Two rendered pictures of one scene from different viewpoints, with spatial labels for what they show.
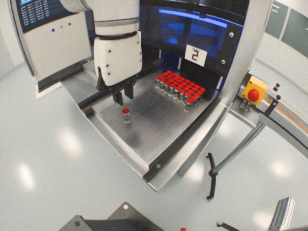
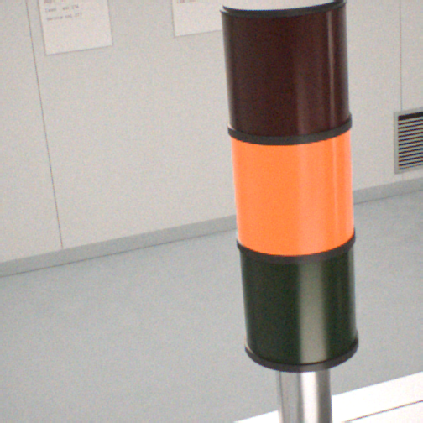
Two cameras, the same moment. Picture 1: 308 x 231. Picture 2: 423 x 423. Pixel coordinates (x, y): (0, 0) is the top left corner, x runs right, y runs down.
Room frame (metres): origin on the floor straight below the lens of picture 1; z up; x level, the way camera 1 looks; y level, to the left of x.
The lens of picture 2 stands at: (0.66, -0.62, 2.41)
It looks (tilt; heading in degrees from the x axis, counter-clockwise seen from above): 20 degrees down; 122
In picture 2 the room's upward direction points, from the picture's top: 5 degrees counter-clockwise
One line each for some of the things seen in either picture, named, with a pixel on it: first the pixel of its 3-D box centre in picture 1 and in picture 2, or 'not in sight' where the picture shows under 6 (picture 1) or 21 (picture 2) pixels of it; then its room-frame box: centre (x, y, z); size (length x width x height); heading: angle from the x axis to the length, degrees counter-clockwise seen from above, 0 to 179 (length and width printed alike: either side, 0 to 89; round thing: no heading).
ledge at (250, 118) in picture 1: (245, 110); not in sight; (0.36, -0.39, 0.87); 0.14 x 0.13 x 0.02; 139
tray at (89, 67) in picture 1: (122, 62); not in sight; (0.63, 0.18, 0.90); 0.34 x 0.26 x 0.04; 139
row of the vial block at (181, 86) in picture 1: (177, 89); not in sight; (0.41, -0.08, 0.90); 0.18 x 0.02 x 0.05; 49
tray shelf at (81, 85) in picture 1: (133, 85); not in sight; (0.47, 0.09, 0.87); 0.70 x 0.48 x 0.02; 49
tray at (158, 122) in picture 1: (157, 104); not in sight; (0.33, -0.01, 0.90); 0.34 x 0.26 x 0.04; 139
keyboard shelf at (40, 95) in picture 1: (63, 75); not in sight; (0.70, 0.64, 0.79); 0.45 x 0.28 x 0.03; 134
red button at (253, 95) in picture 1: (253, 95); not in sight; (0.30, -0.32, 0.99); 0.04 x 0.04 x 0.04; 49
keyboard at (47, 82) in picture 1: (63, 73); not in sight; (0.68, 0.62, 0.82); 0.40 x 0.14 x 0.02; 134
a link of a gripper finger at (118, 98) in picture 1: (112, 95); not in sight; (0.24, 0.10, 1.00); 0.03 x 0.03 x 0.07; 49
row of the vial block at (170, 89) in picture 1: (173, 91); not in sight; (0.39, -0.07, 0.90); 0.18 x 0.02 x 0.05; 48
